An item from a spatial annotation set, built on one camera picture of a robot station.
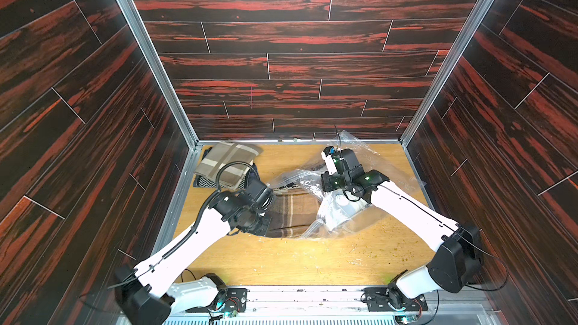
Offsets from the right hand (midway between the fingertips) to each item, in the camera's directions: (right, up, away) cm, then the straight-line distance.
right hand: (328, 174), depth 84 cm
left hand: (-22, -18, -10) cm, 30 cm away
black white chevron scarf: (-55, -4, +14) cm, 57 cm away
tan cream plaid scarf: (-41, -2, +14) cm, 43 cm away
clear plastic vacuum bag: (+3, -15, -4) cm, 15 cm away
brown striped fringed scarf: (-14, -15, 0) cm, 20 cm away
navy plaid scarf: (-32, -2, +18) cm, 37 cm away
